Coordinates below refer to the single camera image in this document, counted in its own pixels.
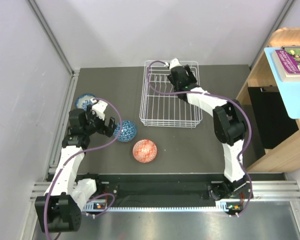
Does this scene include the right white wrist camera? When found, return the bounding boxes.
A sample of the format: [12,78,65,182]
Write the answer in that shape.
[164,58,184,73]

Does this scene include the blue triangle pattern bowl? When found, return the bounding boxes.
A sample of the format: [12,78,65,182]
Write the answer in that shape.
[113,120,137,142]

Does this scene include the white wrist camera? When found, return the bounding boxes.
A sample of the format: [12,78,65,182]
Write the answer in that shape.
[90,98,108,121]
[164,58,184,73]

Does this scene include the grey slotted cable duct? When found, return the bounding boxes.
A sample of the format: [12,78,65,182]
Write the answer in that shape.
[82,199,241,214]

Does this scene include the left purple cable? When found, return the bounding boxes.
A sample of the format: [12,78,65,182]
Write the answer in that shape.
[43,97,122,240]

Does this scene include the blue white floral bowl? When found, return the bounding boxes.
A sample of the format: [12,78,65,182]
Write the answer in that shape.
[75,93,96,111]

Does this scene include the purple green book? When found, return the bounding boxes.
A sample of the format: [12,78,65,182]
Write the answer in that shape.
[271,47,300,82]

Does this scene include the purple cable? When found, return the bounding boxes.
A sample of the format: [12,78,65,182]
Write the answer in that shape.
[146,60,254,217]
[43,97,122,240]

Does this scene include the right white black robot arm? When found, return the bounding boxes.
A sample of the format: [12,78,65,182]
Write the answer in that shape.
[167,59,248,199]

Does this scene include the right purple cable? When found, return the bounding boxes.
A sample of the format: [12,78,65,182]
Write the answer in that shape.
[146,60,254,217]

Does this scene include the white wire dish rack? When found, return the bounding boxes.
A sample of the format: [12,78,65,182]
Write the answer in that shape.
[139,60,203,128]

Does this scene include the red geometric pattern bowl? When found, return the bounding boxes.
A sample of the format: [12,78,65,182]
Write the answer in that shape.
[132,139,158,164]

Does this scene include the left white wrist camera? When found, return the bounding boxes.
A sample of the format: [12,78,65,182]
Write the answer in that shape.
[90,98,108,121]

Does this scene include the black mounting base rail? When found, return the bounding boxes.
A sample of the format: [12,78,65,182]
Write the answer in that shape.
[74,173,256,207]

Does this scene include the light blue shelf board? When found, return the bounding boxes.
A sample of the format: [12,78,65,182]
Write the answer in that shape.
[264,47,300,120]

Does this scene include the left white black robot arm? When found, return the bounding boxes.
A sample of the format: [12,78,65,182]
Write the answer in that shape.
[34,106,116,235]

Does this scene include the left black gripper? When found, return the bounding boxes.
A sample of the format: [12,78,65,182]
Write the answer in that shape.
[83,104,117,137]

